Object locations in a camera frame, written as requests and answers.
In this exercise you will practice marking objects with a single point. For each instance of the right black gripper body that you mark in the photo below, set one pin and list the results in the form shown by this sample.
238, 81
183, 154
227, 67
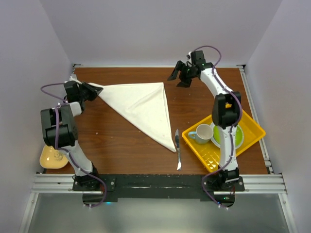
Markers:
186, 72

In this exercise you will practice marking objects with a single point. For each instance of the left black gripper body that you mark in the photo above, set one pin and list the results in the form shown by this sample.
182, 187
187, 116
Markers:
86, 93

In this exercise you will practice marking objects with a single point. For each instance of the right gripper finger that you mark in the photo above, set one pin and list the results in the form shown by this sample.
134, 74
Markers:
184, 82
178, 67

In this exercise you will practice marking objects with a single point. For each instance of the white cloth napkin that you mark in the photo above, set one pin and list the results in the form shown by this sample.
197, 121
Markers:
145, 106

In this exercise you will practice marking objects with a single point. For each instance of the silver table knife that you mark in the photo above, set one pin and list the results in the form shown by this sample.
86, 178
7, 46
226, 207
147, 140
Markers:
176, 137

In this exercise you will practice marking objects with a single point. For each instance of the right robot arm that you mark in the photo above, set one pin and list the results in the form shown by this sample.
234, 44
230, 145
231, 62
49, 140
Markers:
226, 111

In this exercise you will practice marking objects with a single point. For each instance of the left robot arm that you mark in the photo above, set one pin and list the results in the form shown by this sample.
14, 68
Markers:
60, 130

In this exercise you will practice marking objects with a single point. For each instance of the light blue mug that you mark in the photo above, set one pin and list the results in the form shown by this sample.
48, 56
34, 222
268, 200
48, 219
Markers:
202, 134

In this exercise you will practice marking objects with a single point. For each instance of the green plate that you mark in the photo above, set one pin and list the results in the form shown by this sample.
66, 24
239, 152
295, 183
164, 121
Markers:
216, 137

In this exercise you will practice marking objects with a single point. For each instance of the tan wooden plate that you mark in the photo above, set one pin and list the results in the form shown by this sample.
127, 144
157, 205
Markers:
52, 159

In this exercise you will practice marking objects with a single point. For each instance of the yellow plastic tray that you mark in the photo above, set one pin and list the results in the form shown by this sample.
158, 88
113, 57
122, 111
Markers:
209, 154

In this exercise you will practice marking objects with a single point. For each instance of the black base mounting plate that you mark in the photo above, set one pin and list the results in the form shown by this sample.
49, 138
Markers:
113, 187

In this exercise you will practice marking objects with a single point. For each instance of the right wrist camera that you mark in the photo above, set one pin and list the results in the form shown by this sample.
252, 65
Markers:
189, 55

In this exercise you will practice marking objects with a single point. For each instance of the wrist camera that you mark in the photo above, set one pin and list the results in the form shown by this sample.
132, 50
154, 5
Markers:
73, 77
189, 55

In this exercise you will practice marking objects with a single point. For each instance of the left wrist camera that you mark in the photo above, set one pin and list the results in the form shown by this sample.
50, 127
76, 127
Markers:
73, 77

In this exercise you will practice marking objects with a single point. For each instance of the aluminium table frame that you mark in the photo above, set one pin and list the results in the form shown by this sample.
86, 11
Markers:
116, 146

